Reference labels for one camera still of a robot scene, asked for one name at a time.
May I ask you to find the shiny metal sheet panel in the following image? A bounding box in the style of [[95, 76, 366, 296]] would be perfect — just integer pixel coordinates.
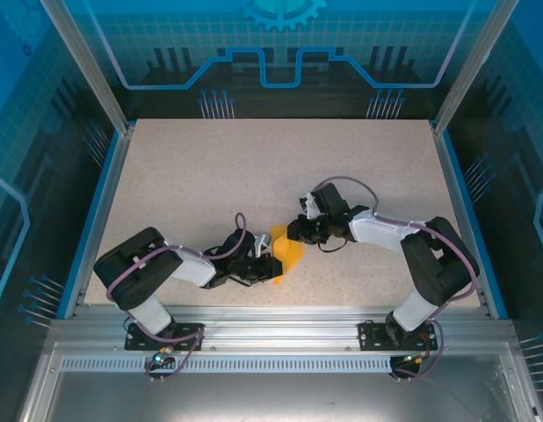
[[16, 342, 543, 422]]

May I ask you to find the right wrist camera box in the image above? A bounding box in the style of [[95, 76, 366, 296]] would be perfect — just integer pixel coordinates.
[[299, 193, 319, 219]]

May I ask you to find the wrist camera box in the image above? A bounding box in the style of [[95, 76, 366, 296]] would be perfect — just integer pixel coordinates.
[[253, 233, 275, 254], [299, 193, 319, 219]]

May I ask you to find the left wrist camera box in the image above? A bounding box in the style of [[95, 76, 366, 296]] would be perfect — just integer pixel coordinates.
[[253, 233, 275, 254]]

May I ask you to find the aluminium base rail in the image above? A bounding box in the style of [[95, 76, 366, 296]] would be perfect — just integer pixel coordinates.
[[49, 305, 517, 353]]

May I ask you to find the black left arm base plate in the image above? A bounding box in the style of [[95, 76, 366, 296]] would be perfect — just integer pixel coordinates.
[[124, 323, 206, 352]]

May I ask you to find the slotted aluminium cable duct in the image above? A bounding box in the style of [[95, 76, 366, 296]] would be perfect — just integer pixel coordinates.
[[60, 356, 394, 372]]

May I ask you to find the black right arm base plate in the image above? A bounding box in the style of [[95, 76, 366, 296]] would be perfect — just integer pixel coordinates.
[[358, 320, 438, 352]]

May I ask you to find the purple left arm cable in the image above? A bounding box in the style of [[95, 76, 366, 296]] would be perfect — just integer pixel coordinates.
[[105, 212, 250, 384]]

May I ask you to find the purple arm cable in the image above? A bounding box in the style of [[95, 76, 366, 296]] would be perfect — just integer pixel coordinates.
[[105, 212, 250, 384], [313, 175, 478, 383]]

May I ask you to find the cable connector with green light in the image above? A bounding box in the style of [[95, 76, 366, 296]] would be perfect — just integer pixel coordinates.
[[150, 346, 185, 368], [401, 351, 431, 367]]

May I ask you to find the aluminium side rail blue edge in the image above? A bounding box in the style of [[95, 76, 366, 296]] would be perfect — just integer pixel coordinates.
[[431, 125, 510, 320], [55, 125, 136, 320]]

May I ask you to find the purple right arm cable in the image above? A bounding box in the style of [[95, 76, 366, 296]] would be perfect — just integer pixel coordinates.
[[313, 175, 478, 383]]

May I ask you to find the aluminium frame post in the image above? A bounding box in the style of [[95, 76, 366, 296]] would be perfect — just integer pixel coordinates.
[[40, 0, 135, 135], [431, 0, 524, 135]]

